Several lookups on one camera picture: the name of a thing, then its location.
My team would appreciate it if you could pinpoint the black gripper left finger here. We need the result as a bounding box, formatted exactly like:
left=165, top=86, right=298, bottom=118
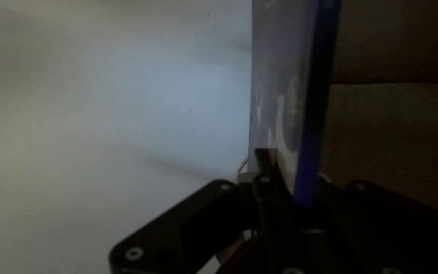
left=252, top=147, right=291, bottom=238

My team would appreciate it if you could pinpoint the brown sofa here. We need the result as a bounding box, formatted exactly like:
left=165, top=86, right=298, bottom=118
left=322, top=0, right=438, bottom=208

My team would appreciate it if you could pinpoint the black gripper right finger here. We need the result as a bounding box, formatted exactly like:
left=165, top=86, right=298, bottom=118
left=299, top=176, right=361, bottom=238

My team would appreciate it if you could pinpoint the cream square pillow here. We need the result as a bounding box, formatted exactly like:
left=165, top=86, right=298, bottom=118
left=0, top=0, right=250, bottom=274

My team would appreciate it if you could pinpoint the blue book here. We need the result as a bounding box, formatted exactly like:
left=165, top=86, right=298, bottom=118
left=247, top=0, right=342, bottom=205

